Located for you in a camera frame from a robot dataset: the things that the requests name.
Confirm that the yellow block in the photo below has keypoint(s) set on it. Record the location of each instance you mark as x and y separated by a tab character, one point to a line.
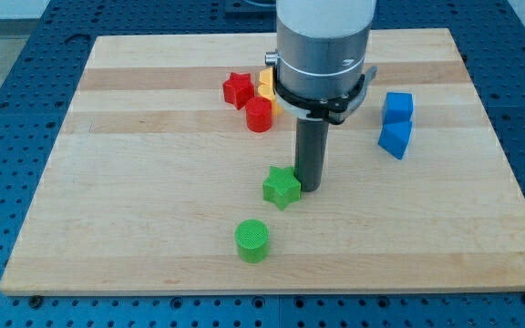
266	76
267	92

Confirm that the yellow block lower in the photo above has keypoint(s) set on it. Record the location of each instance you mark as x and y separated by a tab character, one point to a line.
267	92

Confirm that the red cylinder block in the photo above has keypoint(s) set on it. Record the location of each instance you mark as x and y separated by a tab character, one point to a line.
259	114

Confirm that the black white tool mount clamp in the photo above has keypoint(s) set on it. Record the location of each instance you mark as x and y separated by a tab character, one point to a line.
334	111

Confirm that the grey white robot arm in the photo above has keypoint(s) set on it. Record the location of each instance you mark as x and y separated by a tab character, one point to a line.
318	72

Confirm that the yellow block upper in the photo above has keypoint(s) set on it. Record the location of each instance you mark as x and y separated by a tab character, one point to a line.
266	76

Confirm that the green cylinder block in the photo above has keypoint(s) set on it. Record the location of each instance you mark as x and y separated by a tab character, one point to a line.
252	239

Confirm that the blue wedge block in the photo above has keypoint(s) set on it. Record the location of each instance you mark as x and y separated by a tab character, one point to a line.
395	137

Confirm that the red star block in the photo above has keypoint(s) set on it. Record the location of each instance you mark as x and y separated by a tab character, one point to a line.
238	89

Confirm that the light wooden board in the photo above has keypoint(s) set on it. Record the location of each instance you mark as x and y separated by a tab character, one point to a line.
152	172

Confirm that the green star block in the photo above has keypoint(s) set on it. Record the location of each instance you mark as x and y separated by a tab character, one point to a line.
281	187

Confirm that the blue cube block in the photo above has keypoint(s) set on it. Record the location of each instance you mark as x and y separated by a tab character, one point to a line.
398	107

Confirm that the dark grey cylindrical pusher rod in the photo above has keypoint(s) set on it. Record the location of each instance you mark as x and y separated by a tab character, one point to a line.
311	137

